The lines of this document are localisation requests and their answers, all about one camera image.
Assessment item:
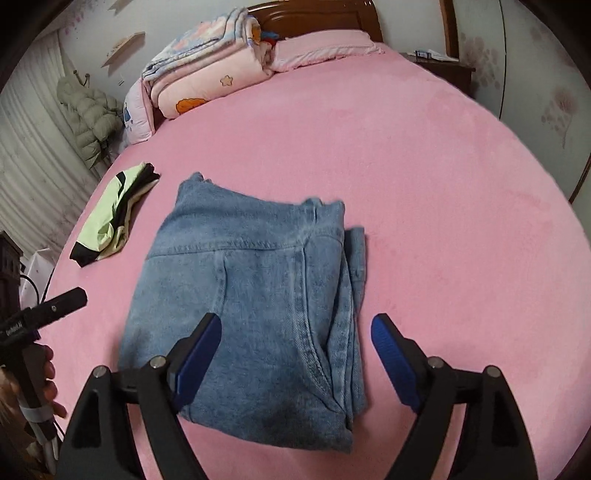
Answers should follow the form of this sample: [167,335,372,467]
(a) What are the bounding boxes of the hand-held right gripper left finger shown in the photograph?
[55,312,222,480]

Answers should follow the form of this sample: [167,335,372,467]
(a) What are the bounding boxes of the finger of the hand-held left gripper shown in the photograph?
[36,287,88,325]

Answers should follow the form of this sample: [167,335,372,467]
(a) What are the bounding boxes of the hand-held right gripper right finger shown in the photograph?
[370,313,539,480]

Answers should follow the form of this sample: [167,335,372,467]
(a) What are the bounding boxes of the blue denim jacket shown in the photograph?
[117,172,370,455]

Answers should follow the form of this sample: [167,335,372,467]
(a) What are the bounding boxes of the folded green and black clothes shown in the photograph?
[69,162,161,267]

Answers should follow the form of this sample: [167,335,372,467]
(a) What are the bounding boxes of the person's left hand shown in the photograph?
[34,344,68,418]

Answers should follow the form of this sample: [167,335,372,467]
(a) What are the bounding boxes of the white box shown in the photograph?
[21,249,58,301]

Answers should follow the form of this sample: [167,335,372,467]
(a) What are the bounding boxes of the dark wooden furniture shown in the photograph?
[0,231,24,317]

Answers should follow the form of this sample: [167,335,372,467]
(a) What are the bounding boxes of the white curtain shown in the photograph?
[0,32,102,259]

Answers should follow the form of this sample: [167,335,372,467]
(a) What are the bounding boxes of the pink bed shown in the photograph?
[44,30,587,480]

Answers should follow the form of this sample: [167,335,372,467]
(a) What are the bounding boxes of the grey-green puffer jacket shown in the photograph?
[56,74,124,171]

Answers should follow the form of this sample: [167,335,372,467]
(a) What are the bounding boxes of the pink cartoon print pillow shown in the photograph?
[121,78,155,145]

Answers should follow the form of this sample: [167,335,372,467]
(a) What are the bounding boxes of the folded pink printed quilt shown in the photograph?
[141,7,278,121]

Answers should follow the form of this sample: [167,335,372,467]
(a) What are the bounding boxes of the dark wooden nightstand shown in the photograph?
[399,51,476,97]

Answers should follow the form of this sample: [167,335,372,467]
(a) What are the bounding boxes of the papers on nightstand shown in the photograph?
[409,48,460,62]

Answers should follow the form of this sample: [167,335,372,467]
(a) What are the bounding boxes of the white floral wardrobe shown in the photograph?
[443,0,591,204]

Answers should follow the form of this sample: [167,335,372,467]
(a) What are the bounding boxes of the brown wooden headboard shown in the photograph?
[247,0,384,42]

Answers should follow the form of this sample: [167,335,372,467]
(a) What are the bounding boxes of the wooden wall shelf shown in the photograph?
[102,32,146,68]

